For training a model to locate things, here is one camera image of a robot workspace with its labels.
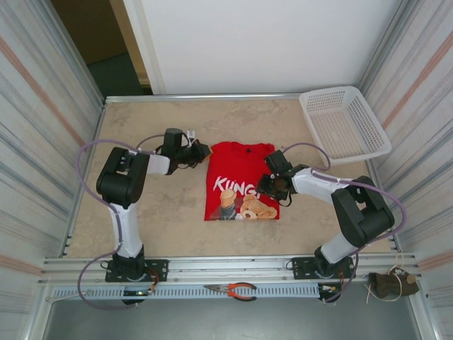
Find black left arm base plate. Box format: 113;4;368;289
105;259;169;283

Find pale string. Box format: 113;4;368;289
366;253;406;304

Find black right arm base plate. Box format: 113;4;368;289
292;255;357;281

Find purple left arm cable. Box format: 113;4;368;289
76;132;167;311

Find red t-shirt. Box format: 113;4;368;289
204;141;281;222

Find brown cloth pouch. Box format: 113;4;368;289
367;271;420;298

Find orange-handled pliers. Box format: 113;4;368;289
203;282;258;302

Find white perforated plastic basket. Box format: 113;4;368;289
299;86;393;166

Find white slotted cable duct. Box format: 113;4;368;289
52;285;321;300

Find white door frame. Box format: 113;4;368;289
108;0;167;96

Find aluminium mounting rail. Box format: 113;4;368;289
38;253;424;284

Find aluminium table edge bar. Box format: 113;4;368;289
102;92;355;106

